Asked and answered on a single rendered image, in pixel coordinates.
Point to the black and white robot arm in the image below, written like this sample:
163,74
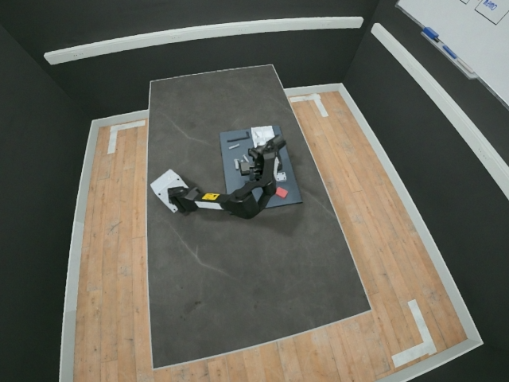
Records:
242,201

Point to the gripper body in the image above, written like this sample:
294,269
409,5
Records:
245,167

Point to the red flat rectangular block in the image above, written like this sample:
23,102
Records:
281,192

